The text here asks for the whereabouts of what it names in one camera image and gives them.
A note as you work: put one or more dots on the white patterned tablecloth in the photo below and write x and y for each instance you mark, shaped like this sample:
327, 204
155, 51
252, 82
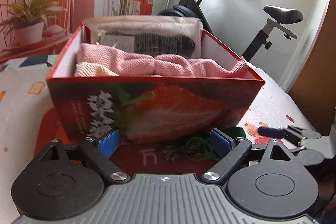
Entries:
29, 119

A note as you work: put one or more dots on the pink knitted cloth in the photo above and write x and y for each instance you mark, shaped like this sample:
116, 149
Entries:
135, 64

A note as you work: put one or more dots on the red strawberry cardboard box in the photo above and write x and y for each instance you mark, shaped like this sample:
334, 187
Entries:
146, 109

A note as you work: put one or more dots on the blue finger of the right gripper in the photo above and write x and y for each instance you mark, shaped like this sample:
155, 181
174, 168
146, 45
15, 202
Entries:
274, 133

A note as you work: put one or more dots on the clear plastic packaged item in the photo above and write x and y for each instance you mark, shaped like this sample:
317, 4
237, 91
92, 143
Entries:
149, 35

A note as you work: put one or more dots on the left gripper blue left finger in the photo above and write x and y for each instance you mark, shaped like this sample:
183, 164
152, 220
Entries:
109, 142

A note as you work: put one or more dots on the cream knitted cloth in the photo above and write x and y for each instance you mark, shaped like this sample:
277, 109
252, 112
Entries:
86, 69

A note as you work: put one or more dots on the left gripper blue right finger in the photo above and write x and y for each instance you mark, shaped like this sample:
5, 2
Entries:
221, 143

